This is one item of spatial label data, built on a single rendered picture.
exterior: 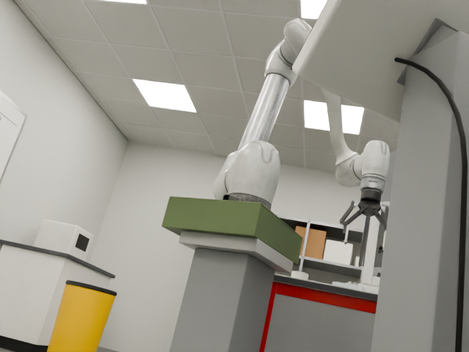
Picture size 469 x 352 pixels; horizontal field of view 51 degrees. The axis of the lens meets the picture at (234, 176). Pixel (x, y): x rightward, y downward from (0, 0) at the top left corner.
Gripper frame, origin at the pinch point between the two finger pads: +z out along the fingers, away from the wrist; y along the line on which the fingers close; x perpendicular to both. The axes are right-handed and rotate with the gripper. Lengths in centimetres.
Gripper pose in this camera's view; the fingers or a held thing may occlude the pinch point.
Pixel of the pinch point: (364, 243)
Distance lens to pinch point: 190.0
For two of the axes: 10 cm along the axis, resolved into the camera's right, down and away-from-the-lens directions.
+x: 2.0, 3.6, 9.1
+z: -2.2, 9.2, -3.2
